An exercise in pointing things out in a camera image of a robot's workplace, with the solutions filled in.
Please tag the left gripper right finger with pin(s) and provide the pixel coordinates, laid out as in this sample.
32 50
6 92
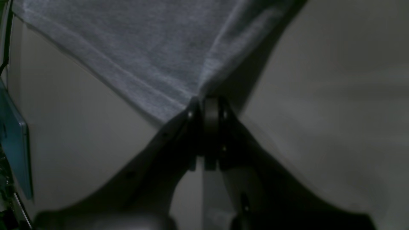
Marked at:
248 189

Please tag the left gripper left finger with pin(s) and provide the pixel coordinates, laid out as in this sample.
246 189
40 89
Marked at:
139 196

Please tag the blue-grey tablet board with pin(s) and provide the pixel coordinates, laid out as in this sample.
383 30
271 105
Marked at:
15 142

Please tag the grey T-shirt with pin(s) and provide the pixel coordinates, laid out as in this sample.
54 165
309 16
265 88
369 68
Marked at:
157 54

